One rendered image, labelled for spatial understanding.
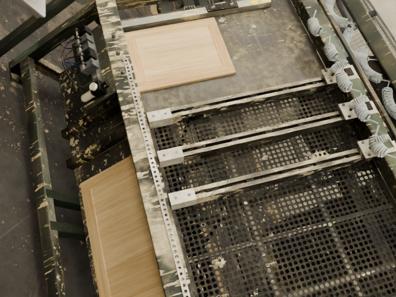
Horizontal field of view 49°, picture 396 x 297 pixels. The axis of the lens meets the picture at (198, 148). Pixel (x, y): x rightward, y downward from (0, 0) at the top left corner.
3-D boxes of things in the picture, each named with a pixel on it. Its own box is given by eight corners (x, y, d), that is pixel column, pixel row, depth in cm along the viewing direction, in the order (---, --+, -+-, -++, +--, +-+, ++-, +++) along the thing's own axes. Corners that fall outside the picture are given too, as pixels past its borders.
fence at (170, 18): (121, 26, 262) (120, 21, 259) (267, 0, 279) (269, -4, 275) (122, 32, 260) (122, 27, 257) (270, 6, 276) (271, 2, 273)
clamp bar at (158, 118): (146, 116, 233) (143, 90, 212) (345, 75, 253) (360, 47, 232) (150, 132, 229) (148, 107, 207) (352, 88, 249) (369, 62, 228)
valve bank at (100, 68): (54, 33, 253) (84, 10, 245) (72, 45, 265) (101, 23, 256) (66, 102, 231) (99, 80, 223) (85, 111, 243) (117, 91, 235)
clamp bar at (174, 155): (156, 154, 223) (154, 131, 202) (362, 107, 243) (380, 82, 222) (160, 171, 218) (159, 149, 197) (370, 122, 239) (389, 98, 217)
